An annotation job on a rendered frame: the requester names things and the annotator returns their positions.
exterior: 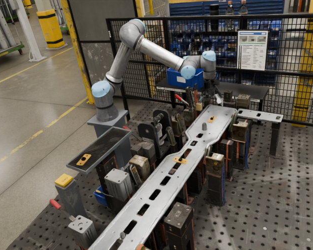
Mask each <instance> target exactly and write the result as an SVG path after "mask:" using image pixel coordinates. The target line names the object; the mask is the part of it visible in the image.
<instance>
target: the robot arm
mask: <svg viewBox="0 0 313 250"><path fill-rule="evenodd" d="M145 33H146V27H145V24H144V23H143V22H142V21H141V20H139V19H132V20H130V21H129V22H127V23H126V24H124V25H123V26H122V27H121V29H120V31H119V36H120V39H121V41H122V42H121V45H120V47H119V50H118V52H117V55H116V57H115V60H114V62H113V64H112V67H111V69H110V71H109V72H107V73H106V75H105V78H104V80H103V81H99V82H97V83H95V84H93V86H92V88H91V89H92V94H93V97H94V101H95V105H96V118H97V120H98V121H99V122H109V121H112V120H114V119H116V118H117V117H118V116H119V113H118V110H117V109H116V107H115V105H114V103H113V99H112V97H113V96H114V94H115V93H116V92H117V91H118V90H119V89H120V87H121V84H122V75H123V72H124V70H125V68H126V66H127V63H128V61H129V59H130V57H131V55H132V52H133V50H134V51H140V52H142V53H144V54H146V55H148V56H149V57H151V58H153V59H155V60H157V61H159V62H161V63H162V64H164V65H166V66H168V67H170V68H172V69H174V70H176V71H178V72H179V73H181V76H182V77H183V78H184V79H191V78H192V77H193V76H194V74H195V72H196V69H197V68H202V69H203V77H204V87H203V88H202V89H201V92H202V94H201V96H200V99H199V101H200V103H201V102H202V101H203V99H204V97H208V98H213V97H214V96H216V98H217V103H218V104H219V103H220V104H221V106H223V99H222V94H221V92H220V90H219V89H218V88H217V86H216V85H218V84H220V80H217V79H216V74H217V73H216V54H215V52H214V51H205V52H203V53H202V55H201V56H185V57H183V58H180V57H178V56H177V55H175V54H173V53H171V52H169V51H168V50H166V49H164V48H162V47H160V46H158V45H157V44H155V43H153V42H151V41H149V40H147V39H146V38H144V35H145ZM215 93H216V95H215Z"/></svg>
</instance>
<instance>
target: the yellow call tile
mask: <svg viewBox="0 0 313 250"><path fill-rule="evenodd" d="M72 179H73V177H71V176H69V175H66V174H63V175H61V176H60V177H59V178H58V179H57V180H55V181H54V182H55V183H56V184H58V185H60V186H62V187H64V186H65V185H67V184H68V183H69V182H70V181H71V180H72Z"/></svg>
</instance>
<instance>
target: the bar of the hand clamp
mask: <svg viewBox="0 0 313 250"><path fill-rule="evenodd" d="M184 90H185V91H186V95H187V99H188V104H189V108H193V107H194V108H193V110H195V106H194V101H193V97H192V92H193V91H194V87H190V86H187V87H186V88H185V89H184Z"/></svg>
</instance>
